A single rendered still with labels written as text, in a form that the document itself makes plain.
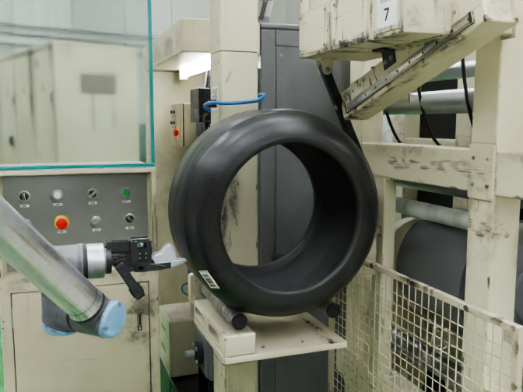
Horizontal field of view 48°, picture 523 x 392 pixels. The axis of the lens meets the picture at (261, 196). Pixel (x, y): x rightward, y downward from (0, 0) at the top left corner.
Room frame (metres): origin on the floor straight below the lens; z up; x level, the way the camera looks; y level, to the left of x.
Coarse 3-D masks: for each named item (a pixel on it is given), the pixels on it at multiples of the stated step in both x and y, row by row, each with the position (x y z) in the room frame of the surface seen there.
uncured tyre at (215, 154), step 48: (192, 144) 1.65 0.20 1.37; (240, 144) 1.48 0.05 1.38; (288, 144) 1.81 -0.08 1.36; (336, 144) 1.56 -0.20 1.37; (192, 192) 1.46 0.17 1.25; (336, 192) 1.84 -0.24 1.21; (192, 240) 1.46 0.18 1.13; (336, 240) 1.81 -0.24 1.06; (240, 288) 1.47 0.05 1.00; (288, 288) 1.75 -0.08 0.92; (336, 288) 1.57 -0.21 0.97
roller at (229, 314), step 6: (204, 288) 1.79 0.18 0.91; (204, 294) 1.78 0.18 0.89; (210, 294) 1.72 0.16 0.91; (210, 300) 1.71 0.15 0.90; (216, 300) 1.65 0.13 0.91; (216, 306) 1.64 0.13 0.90; (222, 306) 1.59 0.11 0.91; (228, 306) 1.57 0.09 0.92; (222, 312) 1.58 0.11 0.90; (228, 312) 1.54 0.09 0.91; (234, 312) 1.52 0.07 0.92; (240, 312) 1.52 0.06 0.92; (228, 318) 1.52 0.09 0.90; (234, 318) 1.50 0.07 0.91; (240, 318) 1.50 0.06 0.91; (246, 318) 1.51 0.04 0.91; (234, 324) 1.49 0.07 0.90; (240, 324) 1.50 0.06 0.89; (246, 324) 1.51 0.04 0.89
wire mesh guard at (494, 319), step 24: (360, 288) 1.83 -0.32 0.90; (384, 288) 1.70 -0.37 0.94; (432, 288) 1.48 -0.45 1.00; (360, 312) 1.83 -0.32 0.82; (384, 312) 1.69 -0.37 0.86; (408, 312) 1.58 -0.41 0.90; (432, 312) 1.48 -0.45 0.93; (480, 312) 1.30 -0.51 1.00; (384, 336) 1.69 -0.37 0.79; (408, 336) 1.58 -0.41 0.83; (456, 336) 1.38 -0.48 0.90; (480, 336) 1.31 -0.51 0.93; (456, 360) 1.38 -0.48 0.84; (480, 360) 1.30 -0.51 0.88; (384, 384) 1.69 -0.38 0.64; (432, 384) 1.46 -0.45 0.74; (480, 384) 1.29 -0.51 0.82
